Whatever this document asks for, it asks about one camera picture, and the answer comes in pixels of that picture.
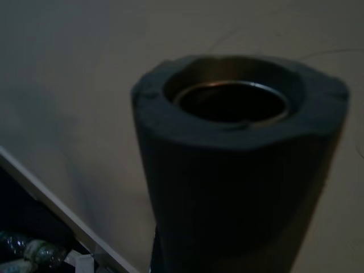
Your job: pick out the clear plastic bottle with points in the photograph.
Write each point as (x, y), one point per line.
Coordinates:
(34, 250)

